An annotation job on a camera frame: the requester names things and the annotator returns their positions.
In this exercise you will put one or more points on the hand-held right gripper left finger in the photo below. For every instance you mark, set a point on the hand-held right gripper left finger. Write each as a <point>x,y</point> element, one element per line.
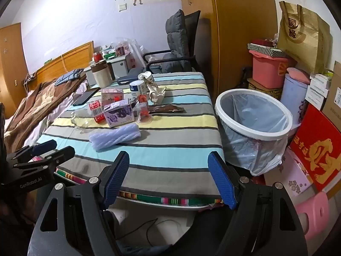
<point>118,176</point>

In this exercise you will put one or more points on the pink plastic stool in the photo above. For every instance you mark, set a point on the pink plastic stool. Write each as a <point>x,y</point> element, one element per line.
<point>311,205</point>

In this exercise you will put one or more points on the black tablet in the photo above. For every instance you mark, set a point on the black tablet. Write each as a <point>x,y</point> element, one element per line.
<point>85,97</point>

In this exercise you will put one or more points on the purple milk carton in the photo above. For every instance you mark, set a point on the purple milk carton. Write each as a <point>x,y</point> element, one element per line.
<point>118,114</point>

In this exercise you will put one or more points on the colourful striped mat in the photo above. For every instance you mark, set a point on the colourful striped mat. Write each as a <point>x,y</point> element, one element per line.
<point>149,197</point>

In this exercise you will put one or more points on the green and white box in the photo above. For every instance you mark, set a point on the green and white box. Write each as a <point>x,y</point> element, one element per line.
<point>109,55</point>

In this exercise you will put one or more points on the striped tablecloth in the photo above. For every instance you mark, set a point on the striped tablecloth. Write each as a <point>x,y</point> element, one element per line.
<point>173,138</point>

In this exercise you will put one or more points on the dark red box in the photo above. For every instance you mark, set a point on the dark red box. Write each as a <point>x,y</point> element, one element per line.
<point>263,42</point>

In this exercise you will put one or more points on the pink milk carton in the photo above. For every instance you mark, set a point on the pink milk carton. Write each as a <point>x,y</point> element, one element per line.
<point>112,94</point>

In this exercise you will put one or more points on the white power strip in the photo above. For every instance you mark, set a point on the white power strip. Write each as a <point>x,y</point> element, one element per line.
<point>30,77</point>

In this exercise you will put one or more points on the clear bottle with red label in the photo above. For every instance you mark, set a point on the clear bottle with red label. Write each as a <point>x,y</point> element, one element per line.
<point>96,109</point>

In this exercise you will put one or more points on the dark blue case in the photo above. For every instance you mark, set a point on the dark blue case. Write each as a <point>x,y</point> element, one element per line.
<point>128,80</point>

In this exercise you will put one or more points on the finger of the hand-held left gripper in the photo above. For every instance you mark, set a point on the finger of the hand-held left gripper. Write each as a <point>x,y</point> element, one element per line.
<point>44,147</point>
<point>61,156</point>

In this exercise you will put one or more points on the white nightstand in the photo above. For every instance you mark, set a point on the white nightstand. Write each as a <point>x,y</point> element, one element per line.
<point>120,65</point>

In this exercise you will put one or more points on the clear plastic cup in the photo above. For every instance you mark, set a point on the clear plastic cup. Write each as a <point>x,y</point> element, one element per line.
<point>143,112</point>

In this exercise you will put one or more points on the pink plastic tub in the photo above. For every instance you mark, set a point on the pink plastic tub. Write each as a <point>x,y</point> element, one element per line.
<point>266,70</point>

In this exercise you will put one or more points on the red jar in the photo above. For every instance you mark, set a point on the red jar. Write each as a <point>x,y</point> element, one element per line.
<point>97,57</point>

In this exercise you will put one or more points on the white plastic bag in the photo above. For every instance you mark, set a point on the white plastic bag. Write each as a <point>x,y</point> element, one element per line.
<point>137,56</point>

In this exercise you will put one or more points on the grey chair cushion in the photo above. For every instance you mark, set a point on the grey chair cushion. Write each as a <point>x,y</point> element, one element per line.
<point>175,34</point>

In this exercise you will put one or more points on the wooden door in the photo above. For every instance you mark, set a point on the wooden door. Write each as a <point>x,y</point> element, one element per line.
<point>10,58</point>

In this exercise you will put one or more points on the blue folded cloth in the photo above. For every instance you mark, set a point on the blue folded cloth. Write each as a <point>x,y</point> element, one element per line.
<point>70,76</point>

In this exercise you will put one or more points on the pale purple foam roll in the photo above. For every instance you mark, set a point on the pale purple foam roll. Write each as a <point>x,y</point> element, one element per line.
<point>114,137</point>

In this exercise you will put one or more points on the white wall switch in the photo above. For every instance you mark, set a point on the white wall switch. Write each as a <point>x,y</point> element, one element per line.
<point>122,6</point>

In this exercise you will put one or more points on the gold paper bag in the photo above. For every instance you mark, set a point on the gold paper bag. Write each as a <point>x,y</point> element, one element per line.
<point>306,40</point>

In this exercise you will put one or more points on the brown wrapper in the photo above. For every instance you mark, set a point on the brown wrapper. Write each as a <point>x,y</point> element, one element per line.
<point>167,108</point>

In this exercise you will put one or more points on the black office chair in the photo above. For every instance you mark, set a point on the black office chair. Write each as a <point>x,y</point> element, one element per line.
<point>193,32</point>

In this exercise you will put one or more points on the translucent plastic bin liner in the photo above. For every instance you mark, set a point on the translucent plastic bin liner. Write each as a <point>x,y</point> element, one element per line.
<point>253,112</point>

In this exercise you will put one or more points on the brown blanket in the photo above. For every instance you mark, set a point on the brown blanket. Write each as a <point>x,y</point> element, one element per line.
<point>32,106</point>

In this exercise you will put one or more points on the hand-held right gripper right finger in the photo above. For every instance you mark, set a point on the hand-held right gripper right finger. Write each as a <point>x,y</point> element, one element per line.
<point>221,178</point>

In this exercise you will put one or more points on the pink floral box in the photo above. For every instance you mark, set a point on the pink floral box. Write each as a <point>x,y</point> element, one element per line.
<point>293,176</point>

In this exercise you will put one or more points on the pink oval lid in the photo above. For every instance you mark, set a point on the pink oval lid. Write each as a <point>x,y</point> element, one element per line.
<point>298,74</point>

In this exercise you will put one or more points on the yellow floral box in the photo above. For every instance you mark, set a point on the yellow floral box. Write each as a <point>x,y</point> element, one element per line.
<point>263,88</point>

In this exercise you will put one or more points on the green striped flat box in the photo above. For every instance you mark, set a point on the green striped flat box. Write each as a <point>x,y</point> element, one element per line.
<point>262,48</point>

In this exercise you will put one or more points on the brown cardboard box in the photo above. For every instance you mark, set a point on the brown cardboard box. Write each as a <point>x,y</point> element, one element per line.
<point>334,98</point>

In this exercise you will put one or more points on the beige paper bag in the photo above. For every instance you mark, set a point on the beige paper bag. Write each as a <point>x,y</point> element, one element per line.
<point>157,93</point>

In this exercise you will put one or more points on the wooden wardrobe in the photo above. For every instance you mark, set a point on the wooden wardrobe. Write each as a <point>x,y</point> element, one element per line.
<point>239,32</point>

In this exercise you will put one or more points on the white round trash bin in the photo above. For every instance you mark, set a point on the white round trash bin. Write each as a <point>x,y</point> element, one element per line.
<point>253,135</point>

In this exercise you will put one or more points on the wooden headboard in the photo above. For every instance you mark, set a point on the wooden headboard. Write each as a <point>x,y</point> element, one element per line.
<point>74,56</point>

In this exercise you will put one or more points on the light blue cylindrical container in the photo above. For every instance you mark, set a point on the light blue cylindrical container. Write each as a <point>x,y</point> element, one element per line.
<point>293,96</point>

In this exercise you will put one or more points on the red box with gold print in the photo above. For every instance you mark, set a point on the red box with gold print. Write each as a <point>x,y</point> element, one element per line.
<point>311,128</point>

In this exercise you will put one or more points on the beige jug with brown lid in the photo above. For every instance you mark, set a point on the beige jug with brown lid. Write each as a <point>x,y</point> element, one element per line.
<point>104,77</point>

